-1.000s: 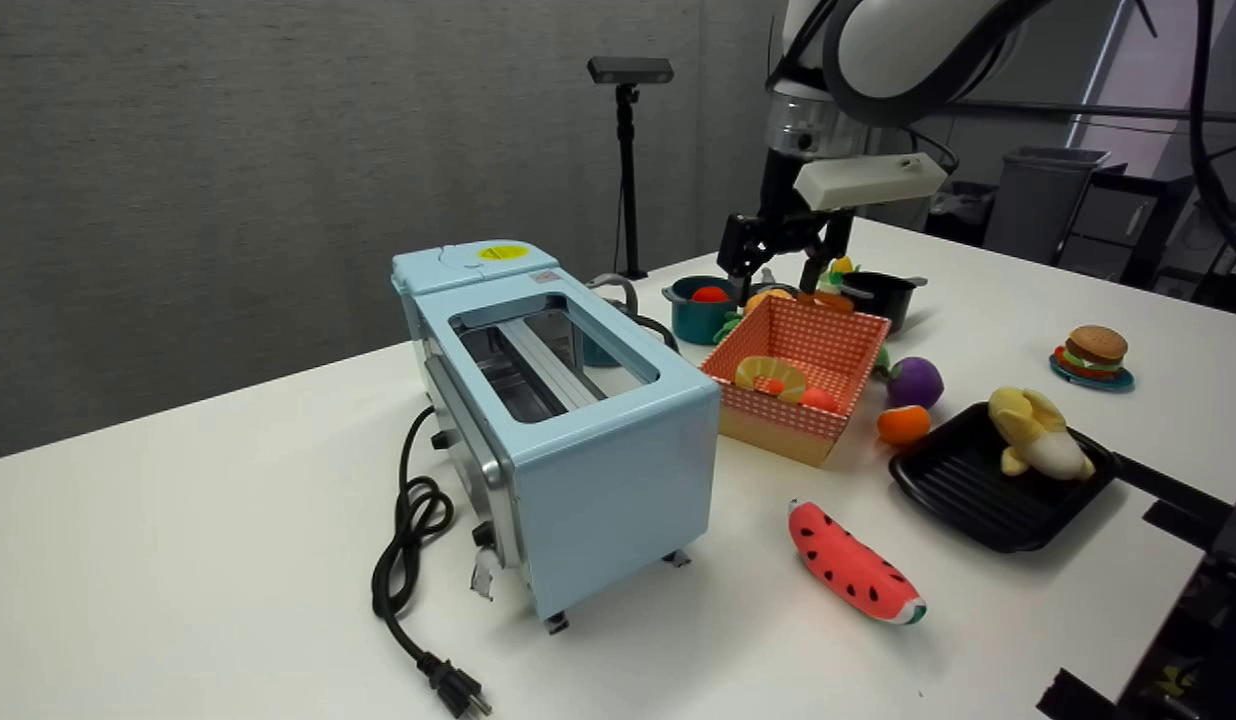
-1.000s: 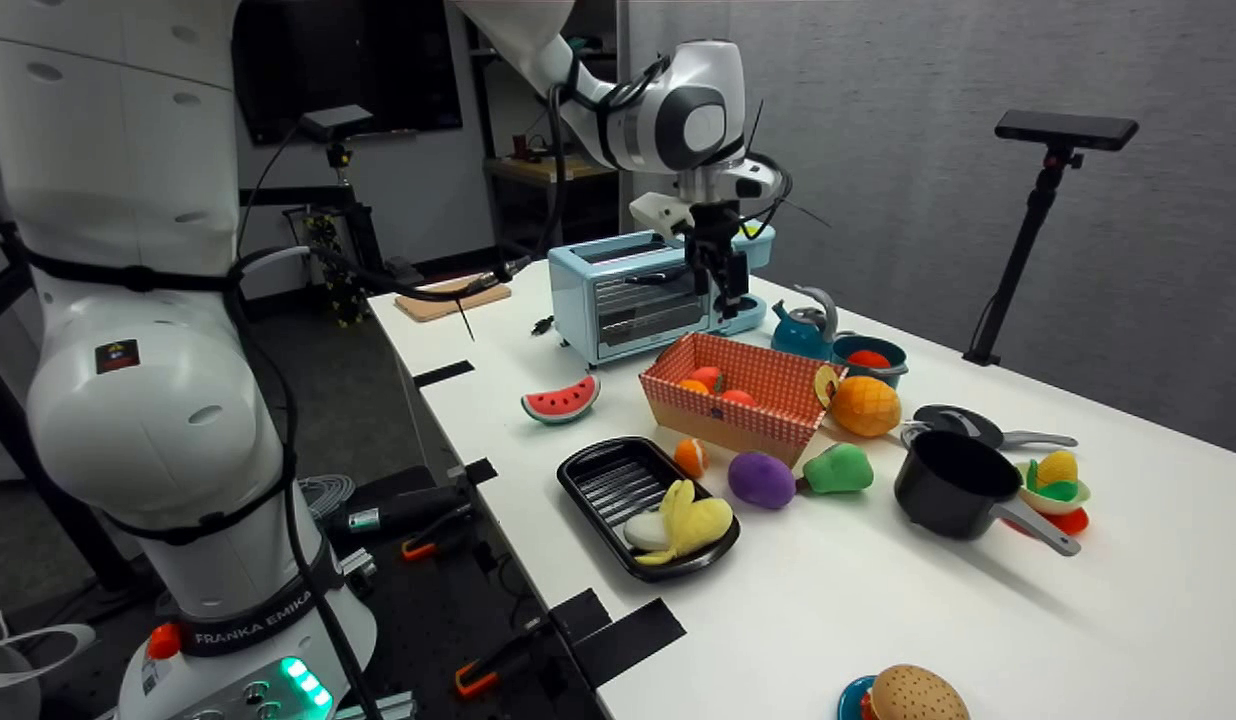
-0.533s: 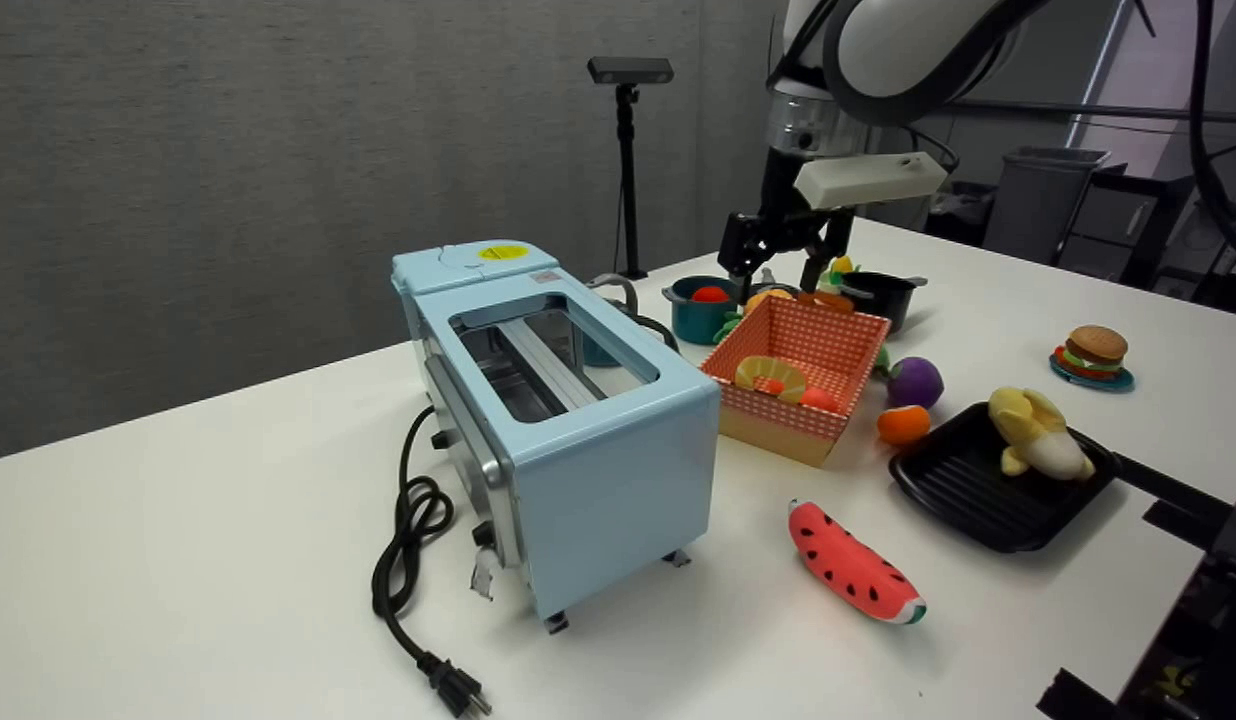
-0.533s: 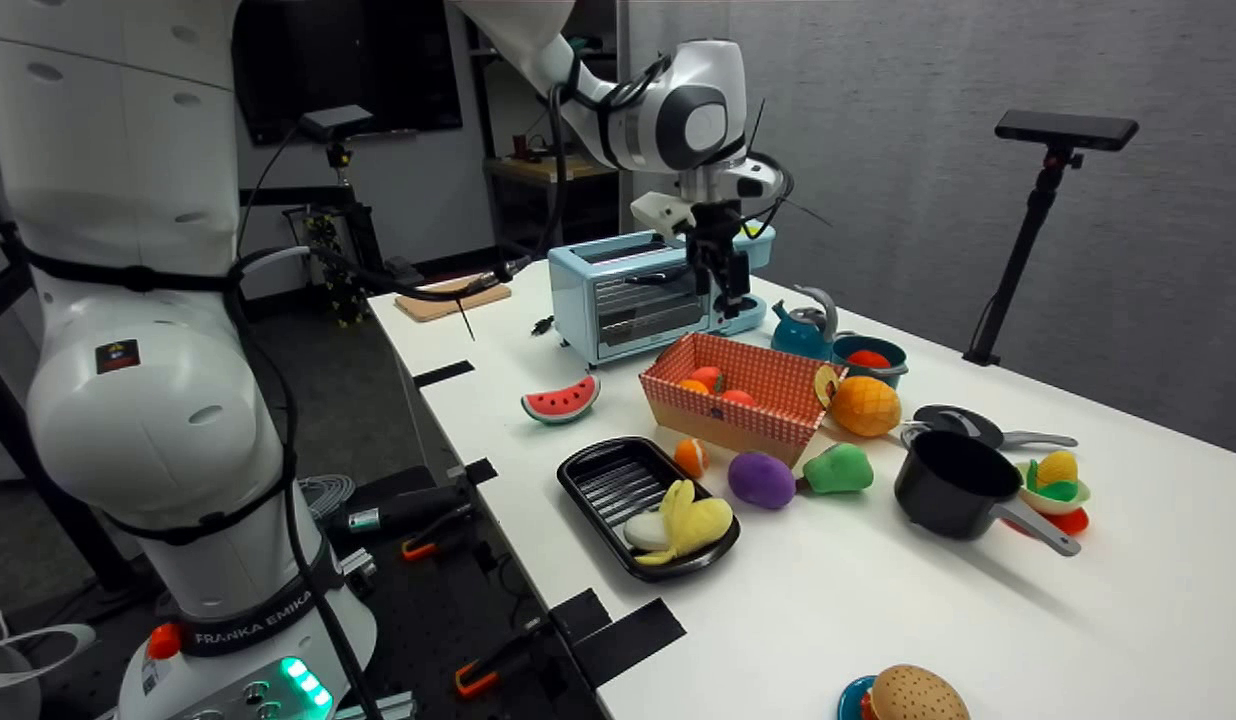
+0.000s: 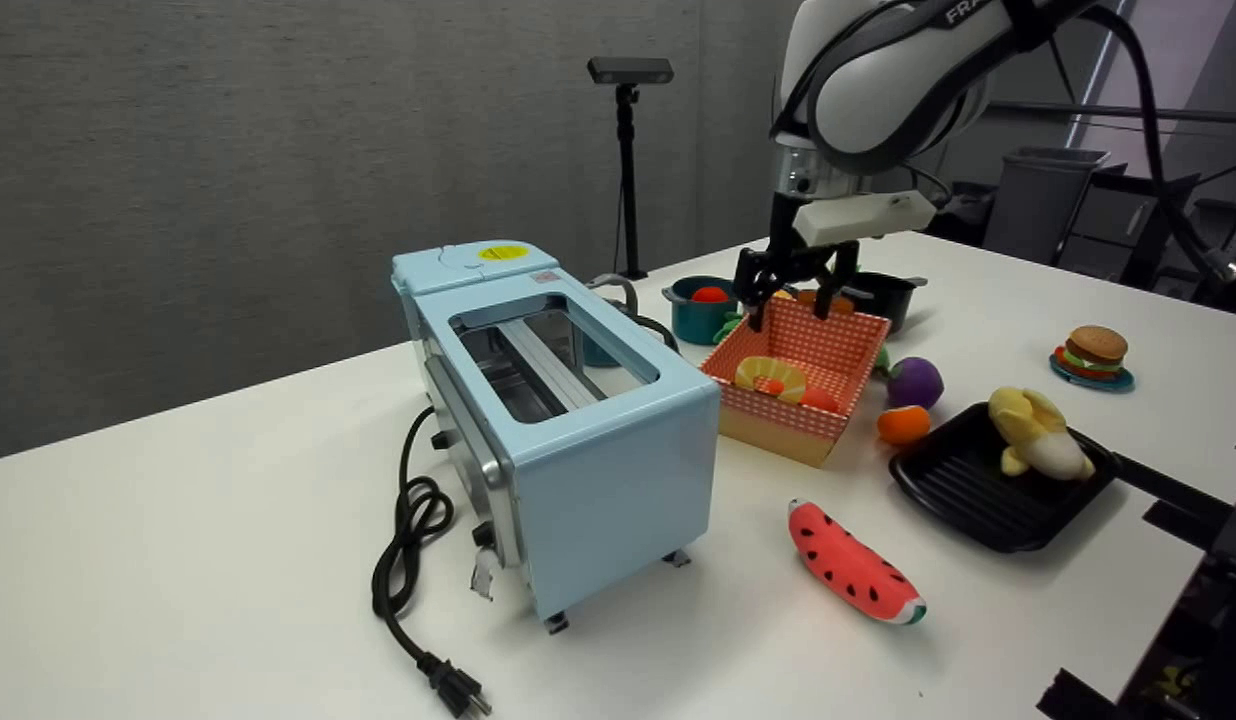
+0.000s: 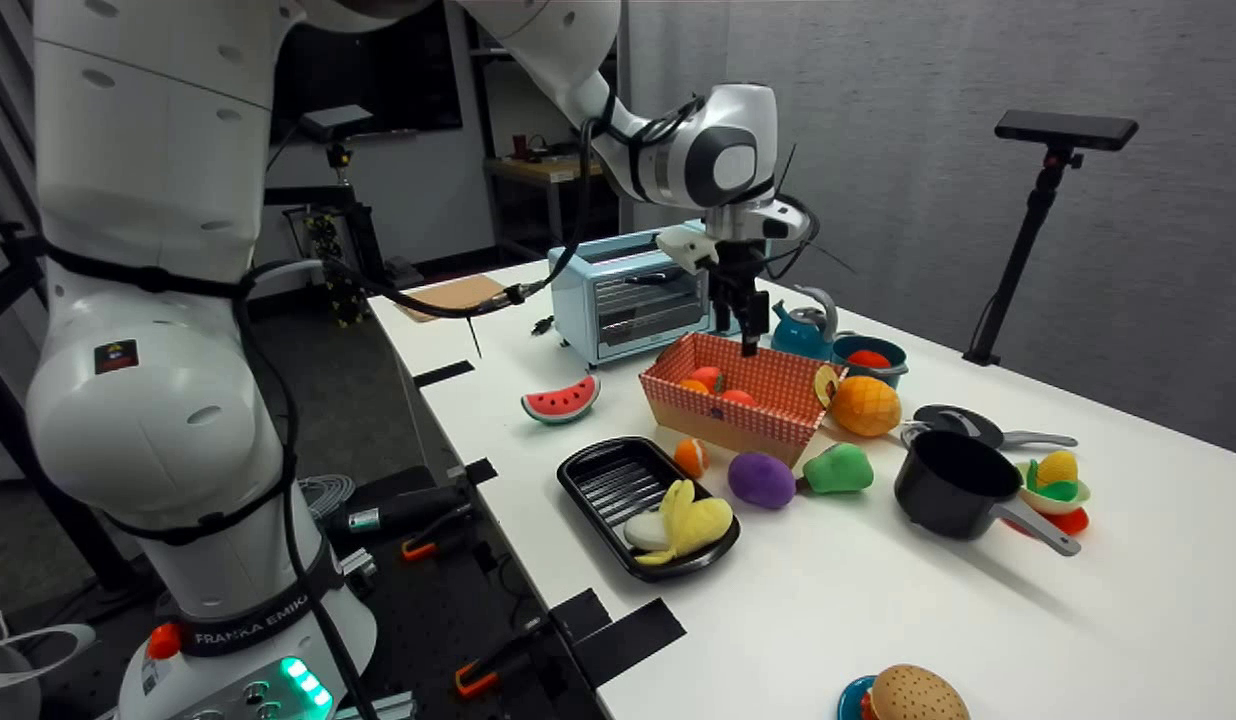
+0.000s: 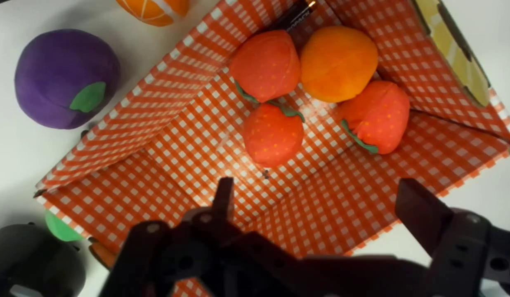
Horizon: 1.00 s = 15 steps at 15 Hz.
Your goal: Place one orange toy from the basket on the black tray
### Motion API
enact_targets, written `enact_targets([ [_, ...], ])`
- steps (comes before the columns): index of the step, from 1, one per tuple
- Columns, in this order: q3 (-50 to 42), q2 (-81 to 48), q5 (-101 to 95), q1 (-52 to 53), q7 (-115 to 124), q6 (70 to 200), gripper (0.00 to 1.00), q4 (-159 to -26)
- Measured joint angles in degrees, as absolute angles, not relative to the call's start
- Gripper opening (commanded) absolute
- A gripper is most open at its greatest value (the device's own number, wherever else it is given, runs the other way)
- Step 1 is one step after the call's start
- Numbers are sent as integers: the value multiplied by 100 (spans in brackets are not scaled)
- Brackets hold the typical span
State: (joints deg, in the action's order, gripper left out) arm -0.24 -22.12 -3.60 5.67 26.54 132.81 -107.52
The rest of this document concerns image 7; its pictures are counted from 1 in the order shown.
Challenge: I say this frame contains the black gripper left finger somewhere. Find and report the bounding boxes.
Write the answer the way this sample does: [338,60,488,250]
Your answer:
[99,175,251,297]

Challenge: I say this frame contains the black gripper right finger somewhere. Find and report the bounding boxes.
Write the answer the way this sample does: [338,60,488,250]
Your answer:
[394,177,490,297]

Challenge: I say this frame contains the orange checkered basket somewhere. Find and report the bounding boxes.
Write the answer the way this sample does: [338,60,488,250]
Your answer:
[33,0,510,297]

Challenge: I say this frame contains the red toy tomato top-left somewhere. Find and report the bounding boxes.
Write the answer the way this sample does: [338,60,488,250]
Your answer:
[228,29,302,106]

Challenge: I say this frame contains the round orange plush toy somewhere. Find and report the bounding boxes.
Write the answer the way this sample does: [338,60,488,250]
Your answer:
[299,25,379,104]

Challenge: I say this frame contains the orange slice toy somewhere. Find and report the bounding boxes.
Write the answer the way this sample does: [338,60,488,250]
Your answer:
[114,0,193,29]

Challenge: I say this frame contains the black toy saucepan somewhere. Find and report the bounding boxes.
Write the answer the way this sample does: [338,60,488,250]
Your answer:
[0,222,87,297]

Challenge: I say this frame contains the red-orange plush strawberry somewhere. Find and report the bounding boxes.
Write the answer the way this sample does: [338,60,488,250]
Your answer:
[338,80,412,157]
[241,101,307,170]

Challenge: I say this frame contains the green plush fruit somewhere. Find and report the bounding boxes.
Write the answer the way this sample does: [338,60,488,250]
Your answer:
[43,212,84,245]

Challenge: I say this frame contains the purple plush fruit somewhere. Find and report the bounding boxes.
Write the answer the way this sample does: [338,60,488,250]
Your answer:
[13,29,122,131]

